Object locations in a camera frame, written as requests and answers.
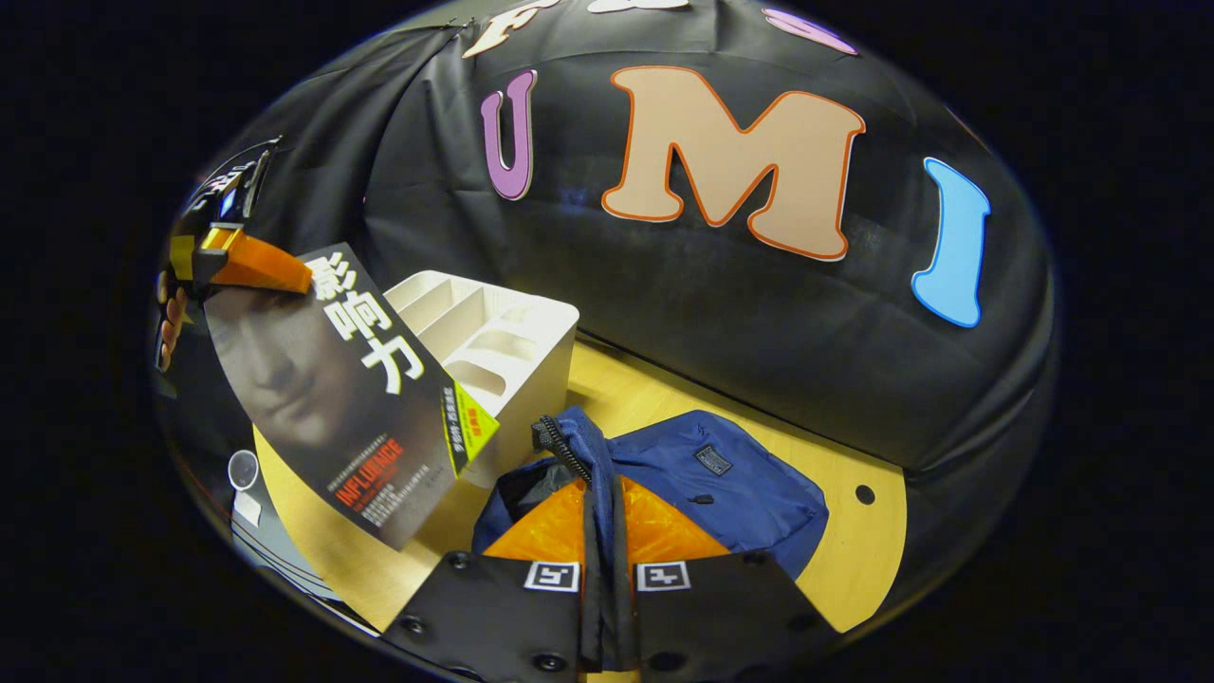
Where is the black cover book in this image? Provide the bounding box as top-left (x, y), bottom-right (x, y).
top-left (204, 242), bottom-right (501, 551)

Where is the white plastic bookshelf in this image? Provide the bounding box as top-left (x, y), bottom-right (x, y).
top-left (384, 270), bottom-right (580, 489)

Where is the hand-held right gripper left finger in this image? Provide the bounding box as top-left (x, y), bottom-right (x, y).
top-left (379, 479), bottom-right (601, 683)

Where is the black backdrop cloth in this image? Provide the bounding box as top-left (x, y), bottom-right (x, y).
top-left (180, 0), bottom-right (1059, 618)

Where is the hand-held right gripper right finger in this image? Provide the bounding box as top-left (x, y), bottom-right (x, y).
top-left (615, 479), bottom-right (845, 683)

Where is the blue schoolbag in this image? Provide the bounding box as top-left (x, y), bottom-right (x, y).
top-left (471, 406), bottom-right (830, 581)

